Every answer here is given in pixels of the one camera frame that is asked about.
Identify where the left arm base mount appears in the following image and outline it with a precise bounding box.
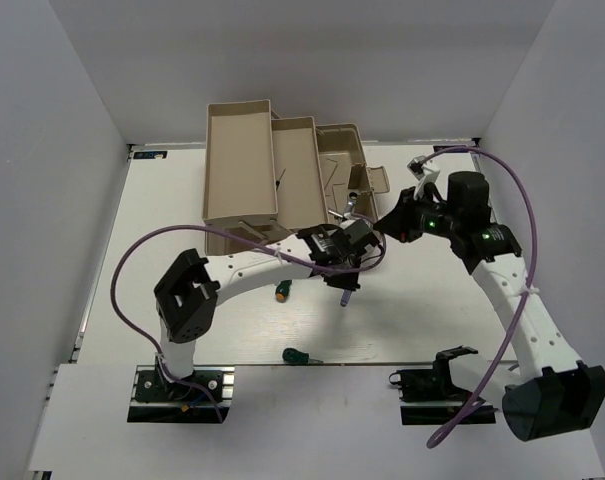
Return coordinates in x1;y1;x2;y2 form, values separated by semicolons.
127;365;235;424

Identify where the blue table label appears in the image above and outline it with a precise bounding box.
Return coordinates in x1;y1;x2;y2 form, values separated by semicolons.
133;151;168;160
433;145;468;154

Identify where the thin black precision screwdriver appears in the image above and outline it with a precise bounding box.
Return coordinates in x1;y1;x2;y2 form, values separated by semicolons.
275;168;287;191

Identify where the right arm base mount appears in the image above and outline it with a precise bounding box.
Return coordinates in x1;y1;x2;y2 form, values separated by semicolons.
388;368;471;426

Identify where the left blue table label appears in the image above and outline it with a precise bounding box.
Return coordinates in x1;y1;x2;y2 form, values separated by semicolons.
133;151;168;160

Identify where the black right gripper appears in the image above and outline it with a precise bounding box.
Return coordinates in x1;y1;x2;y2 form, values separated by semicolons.
376;186;461;243

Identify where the beige plastic toolbox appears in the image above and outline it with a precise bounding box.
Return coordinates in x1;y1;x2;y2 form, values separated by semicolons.
202;100;390;256

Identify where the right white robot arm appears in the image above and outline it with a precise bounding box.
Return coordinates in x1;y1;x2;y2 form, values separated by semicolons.
375;171;605;441

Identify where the green orange stubby screwdriver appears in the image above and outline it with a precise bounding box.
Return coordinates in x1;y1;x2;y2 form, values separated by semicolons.
275;280;293;303

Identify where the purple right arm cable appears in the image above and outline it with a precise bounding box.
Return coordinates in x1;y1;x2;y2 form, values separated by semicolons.
407;144;539;450

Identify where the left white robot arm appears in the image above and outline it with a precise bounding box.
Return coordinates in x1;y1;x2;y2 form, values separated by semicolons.
154;219;384;399

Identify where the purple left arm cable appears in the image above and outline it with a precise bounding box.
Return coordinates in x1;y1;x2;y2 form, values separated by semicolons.
110;214;389;424

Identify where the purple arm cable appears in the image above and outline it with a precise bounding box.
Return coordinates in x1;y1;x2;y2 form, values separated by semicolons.
407;144;539;450
110;214;389;424

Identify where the right blue table label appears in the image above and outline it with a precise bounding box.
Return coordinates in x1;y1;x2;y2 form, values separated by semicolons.
433;145;468;154

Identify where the large silver ratchet wrench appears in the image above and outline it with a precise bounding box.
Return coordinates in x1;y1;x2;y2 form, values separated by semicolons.
341;192;359;222

